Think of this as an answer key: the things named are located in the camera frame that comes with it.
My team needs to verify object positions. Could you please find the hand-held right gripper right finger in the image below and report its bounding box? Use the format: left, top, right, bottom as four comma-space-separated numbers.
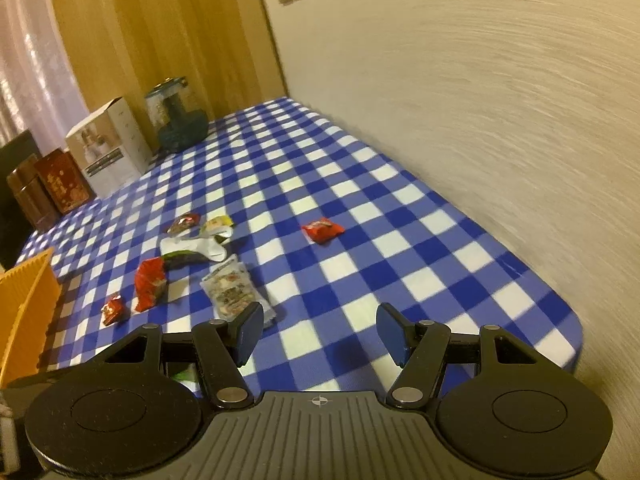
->
376, 302, 548, 408

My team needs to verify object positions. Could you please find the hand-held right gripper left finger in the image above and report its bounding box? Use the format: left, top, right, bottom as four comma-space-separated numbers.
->
92, 301, 264, 408

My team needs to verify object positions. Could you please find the clear printed snack packet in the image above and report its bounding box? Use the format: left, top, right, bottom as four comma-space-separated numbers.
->
200, 255, 276, 330

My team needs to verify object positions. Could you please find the orange plastic tray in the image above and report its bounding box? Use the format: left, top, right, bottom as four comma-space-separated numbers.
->
0, 247, 63, 388

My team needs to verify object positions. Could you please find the white snack packet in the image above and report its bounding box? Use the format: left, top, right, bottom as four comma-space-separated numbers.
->
160, 227, 233, 262

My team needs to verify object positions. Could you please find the large red snack packet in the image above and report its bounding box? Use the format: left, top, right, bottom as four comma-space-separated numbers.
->
133, 257, 169, 312

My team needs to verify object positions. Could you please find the small red snack packet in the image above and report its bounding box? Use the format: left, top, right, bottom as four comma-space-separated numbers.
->
101, 294, 126, 326

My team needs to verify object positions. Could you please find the bright green snack packet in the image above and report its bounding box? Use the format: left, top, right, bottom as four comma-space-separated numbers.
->
167, 364, 197, 386

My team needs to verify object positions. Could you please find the dark green snack packet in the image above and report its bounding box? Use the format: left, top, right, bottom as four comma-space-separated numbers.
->
163, 251, 205, 268

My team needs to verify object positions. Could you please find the yellow green snack packet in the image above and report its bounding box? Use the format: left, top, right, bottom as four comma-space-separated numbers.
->
200, 215, 235, 235

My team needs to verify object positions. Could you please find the maroon snack packet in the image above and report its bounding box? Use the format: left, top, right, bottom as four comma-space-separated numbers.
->
166, 213, 202, 235

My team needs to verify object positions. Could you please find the blue white checkered tablecloth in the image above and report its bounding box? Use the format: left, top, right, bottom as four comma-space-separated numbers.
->
15, 96, 584, 397

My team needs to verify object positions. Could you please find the black glossy appliance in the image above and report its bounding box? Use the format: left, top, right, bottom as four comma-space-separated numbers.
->
0, 130, 42, 272

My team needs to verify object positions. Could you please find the brown metal tin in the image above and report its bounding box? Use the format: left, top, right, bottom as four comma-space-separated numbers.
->
6, 155, 62, 233

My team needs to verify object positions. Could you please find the red brown gift box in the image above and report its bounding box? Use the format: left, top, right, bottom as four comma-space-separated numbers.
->
33, 149, 97, 215

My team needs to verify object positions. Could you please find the dark green glass jar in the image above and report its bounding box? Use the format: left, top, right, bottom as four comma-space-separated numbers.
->
144, 76, 209, 153

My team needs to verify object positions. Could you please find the white product box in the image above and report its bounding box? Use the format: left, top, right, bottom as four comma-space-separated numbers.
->
65, 97, 152, 198

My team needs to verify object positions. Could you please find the sheer pink curtain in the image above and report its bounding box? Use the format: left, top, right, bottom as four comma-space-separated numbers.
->
0, 0, 92, 147

